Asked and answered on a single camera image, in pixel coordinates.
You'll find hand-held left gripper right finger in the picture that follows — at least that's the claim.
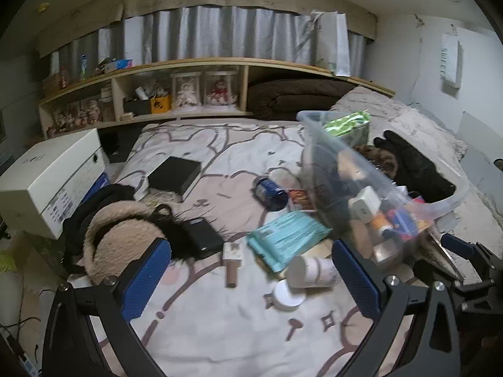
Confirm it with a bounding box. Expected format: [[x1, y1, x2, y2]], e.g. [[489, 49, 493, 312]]
[[333, 239, 462, 377]]

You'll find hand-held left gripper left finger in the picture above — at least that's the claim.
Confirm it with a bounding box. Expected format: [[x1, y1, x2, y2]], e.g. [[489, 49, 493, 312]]
[[41, 238, 174, 377]]

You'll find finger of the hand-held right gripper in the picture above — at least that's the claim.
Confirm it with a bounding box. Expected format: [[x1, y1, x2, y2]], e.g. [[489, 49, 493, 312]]
[[440, 232, 492, 262], [473, 243, 503, 279]]

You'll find small white box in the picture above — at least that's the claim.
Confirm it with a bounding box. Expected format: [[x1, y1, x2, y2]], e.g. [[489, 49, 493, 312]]
[[348, 186, 381, 222]]

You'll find black knit glove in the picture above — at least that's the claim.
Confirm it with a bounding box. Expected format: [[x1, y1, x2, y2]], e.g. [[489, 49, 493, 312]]
[[373, 129, 456, 205]]

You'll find clear plastic container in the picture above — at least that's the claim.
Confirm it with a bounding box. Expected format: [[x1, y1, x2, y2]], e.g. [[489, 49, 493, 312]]
[[296, 110, 470, 268]]

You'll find green dotted packet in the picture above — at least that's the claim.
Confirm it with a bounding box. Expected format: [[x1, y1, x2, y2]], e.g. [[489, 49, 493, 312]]
[[323, 111, 372, 138]]

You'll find tan flat wooden piece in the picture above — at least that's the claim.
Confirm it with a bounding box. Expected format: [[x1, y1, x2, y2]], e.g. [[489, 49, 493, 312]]
[[310, 239, 334, 262]]

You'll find black furry accessory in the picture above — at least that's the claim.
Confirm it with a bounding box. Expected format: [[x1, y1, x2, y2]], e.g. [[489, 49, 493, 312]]
[[155, 203, 197, 262]]

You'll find blue red packet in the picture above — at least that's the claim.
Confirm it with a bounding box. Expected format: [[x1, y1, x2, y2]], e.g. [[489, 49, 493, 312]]
[[387, 206, 419, 242]]

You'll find white orange tube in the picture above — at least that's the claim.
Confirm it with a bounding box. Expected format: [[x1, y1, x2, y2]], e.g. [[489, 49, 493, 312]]
[[371, 211, 394, 240]]

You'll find black power bank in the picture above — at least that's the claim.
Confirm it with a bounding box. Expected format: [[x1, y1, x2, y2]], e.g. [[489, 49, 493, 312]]
[[184, 217, 224, 260]]

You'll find white jar lid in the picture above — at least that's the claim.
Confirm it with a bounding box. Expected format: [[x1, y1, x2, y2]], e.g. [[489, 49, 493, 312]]
[[274, 280, 306, 312]]

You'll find teal wipes packet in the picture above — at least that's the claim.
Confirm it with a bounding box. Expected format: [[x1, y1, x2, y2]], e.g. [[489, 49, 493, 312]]
[[247, 210, 334, 273]]

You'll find small wooden white stamp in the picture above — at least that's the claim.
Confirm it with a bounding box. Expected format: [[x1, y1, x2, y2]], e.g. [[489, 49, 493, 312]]
[[222, 242, 243, 288]]

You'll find red card packet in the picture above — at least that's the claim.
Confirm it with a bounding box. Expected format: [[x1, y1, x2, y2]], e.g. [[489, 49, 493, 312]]
[[289, 188, 317, 213]]

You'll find grey pillow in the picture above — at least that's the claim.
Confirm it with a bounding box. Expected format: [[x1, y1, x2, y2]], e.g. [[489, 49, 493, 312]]
[[452, 110, 503, 221]]

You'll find blue box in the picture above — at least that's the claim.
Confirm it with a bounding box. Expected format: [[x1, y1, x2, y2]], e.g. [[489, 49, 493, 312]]
[[80, 172, 111, 207]]

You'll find black flat box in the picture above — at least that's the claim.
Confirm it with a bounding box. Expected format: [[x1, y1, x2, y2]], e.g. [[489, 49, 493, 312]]
[[134, 156, 202, 203]]

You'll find blue jar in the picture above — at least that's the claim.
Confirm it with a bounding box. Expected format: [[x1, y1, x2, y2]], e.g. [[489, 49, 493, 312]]
[[253, 176, 289, 212]]

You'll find beige textured pillow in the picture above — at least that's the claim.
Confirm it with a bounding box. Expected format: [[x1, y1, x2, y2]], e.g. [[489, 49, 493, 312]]
[[328, 85, 503, 283]]

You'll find white shoe box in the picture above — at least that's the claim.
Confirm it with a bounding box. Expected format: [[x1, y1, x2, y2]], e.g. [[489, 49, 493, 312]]
[[0, 128, 111, 240]]

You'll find black storage box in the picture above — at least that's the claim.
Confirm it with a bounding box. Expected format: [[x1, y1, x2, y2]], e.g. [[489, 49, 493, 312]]
[[123, 97, 152, 115]]

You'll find yellow box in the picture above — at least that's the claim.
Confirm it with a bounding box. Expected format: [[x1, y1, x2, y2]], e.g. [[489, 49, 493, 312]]
[[149, 94, 173, 114]]

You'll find row of small figurines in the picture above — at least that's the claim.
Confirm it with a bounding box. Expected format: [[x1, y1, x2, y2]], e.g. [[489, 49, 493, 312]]
[[47, 100, 114, 134]]

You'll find white doll in clear case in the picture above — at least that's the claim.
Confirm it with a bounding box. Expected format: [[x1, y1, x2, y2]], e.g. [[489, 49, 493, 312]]
[[171, 71, 203, 108]]

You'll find brown folded blanket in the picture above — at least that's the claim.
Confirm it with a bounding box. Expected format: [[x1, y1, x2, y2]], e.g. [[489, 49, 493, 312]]
[[247, 79, 360, 120]]

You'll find red doll in clear case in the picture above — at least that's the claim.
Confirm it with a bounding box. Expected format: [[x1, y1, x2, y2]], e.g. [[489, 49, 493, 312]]
[[203, 70, 238, 107]]

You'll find brown basket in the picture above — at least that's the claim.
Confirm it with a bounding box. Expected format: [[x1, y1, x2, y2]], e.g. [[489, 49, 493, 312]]
[[42, 68, 69, 89]]

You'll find wooden shelf unit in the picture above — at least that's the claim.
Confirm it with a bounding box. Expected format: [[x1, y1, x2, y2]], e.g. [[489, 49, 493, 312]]
[[38, 57, 395, 140]]

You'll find white paper bag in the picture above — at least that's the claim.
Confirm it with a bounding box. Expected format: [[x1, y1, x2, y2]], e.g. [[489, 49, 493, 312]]
[[310, 10, 351, 77]]

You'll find grey curtain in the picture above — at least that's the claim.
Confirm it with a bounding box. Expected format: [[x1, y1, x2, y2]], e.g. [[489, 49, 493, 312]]
[[49, 6, 368, 77]]

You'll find white cable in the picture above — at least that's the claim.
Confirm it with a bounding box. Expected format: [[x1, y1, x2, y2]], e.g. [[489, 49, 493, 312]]
[[149, 190, 177, 205]]

